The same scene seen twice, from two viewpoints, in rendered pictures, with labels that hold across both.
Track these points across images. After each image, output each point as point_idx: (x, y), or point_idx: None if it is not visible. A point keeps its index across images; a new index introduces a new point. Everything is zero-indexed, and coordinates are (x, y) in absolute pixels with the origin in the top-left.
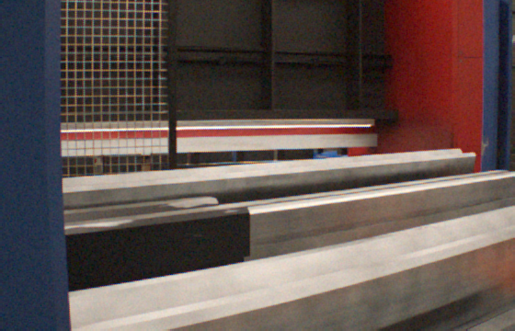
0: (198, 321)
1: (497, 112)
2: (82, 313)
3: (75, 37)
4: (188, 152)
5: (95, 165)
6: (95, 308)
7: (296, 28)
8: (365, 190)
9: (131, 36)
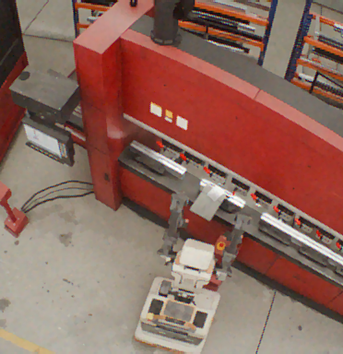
0: None
1: (303, 27)
2: None
3: (340, 109)
4: (180, 220)
5: (225, 273)
6: None
7: None
8: None
9: (324, 98)
